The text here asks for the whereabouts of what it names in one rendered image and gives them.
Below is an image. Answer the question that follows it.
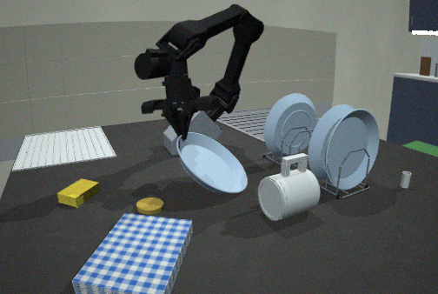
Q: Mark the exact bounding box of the white mug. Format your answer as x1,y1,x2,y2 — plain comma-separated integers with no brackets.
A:
258,153,321,221

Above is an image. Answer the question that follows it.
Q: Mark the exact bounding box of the light blue plate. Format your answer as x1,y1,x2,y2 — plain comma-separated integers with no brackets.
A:
308,104,354,180
264,94,317,157
176,132,248,194
325,109,380,190

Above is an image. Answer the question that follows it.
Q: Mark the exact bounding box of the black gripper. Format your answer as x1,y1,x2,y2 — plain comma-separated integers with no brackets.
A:
141,75,220,140

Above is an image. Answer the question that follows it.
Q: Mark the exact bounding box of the grey cylinder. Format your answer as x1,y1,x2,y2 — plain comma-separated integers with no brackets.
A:
400,171,411,188

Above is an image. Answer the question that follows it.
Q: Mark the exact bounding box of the white ribbed draining mat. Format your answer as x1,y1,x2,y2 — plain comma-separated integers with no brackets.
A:
12,126,116,171

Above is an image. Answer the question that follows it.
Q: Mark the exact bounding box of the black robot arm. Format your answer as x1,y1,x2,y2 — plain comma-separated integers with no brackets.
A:
135,4,264,125

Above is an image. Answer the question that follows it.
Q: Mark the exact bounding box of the yellow sponge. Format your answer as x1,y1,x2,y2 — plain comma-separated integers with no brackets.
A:
57,179,100,207

